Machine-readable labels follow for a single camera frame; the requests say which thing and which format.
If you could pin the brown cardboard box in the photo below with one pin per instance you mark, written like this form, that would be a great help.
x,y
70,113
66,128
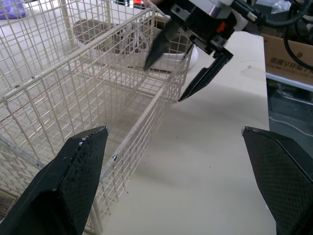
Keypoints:
x,y
288,58

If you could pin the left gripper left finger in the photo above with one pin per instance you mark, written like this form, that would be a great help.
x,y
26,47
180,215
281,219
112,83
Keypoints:
x,y
61,195

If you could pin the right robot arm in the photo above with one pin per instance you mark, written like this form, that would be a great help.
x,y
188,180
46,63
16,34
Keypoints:
x,y
218,7

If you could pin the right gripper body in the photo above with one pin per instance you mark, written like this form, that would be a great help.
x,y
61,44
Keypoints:
x,y
205,27

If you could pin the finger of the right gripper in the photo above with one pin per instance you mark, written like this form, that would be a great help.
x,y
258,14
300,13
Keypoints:
x,y
205,78
160,46

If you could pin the purple plastic pack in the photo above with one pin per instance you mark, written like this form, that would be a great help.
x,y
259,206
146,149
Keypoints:
x,y
11,8

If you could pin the white low sneaker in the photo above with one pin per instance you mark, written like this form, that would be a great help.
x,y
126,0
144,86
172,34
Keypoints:
x,y
168,60

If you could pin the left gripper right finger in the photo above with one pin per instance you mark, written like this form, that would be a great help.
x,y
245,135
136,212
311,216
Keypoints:
x,y
286,176

